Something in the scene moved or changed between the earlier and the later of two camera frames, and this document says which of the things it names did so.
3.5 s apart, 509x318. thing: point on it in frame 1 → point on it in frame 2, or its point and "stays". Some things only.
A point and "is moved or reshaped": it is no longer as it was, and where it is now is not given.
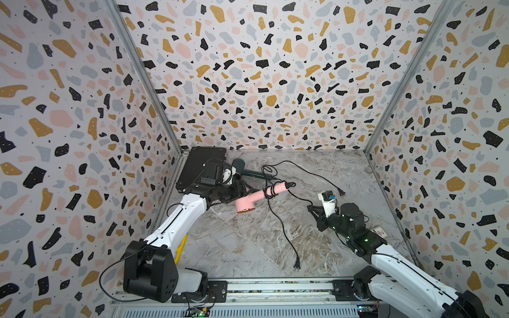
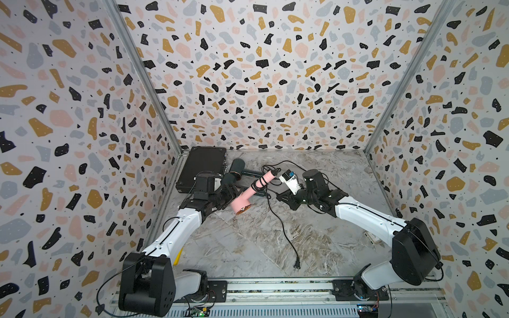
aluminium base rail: [254, 297] stays
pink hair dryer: [248, 203] is moved or reshaped
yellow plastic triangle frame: [179, 250] stays
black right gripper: [321, 219] → [291, 199]
